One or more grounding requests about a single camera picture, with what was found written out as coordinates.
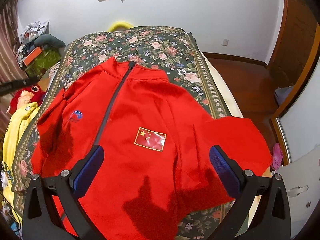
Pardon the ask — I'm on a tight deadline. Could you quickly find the red zip jacket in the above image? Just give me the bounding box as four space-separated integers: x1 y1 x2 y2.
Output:
31 57 272 239

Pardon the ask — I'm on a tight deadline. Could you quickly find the crumpled grey clothes pile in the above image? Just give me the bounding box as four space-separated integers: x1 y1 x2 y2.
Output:
20 20 49 44

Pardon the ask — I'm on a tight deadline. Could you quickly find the striped curtain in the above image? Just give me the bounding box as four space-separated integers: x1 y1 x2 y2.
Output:
0 0 28 136

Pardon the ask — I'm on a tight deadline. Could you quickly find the red plush toy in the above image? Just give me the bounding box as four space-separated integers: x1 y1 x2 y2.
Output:
7 85 46 115

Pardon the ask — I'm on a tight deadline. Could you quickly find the orange box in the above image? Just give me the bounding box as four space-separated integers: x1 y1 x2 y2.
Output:
23 47 42 67

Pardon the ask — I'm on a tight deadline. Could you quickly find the yellow garment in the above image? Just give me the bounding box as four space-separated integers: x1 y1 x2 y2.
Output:
1 102 39 207

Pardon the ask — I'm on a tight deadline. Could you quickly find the dark grey cushion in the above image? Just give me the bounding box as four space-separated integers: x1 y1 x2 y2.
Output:
34 34 66 48

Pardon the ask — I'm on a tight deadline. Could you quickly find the pink slipper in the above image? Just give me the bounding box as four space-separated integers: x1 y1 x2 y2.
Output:
271 143 284 171

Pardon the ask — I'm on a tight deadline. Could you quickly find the white sliding wardrobe door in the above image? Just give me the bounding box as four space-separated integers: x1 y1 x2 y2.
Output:
279 63 320 163

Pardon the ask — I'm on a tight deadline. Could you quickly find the yellow curved object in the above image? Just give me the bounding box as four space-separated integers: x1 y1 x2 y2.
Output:
107 21 134 32

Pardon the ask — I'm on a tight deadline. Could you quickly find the floral bed cover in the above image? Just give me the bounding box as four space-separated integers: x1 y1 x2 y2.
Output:
11 25 245 240

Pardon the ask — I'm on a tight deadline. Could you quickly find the wooden wardrobe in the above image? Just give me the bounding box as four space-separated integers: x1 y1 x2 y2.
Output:
266 0 320 118

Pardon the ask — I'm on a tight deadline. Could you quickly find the wall socket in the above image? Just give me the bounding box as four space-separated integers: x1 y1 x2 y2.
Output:
221 39 229 46

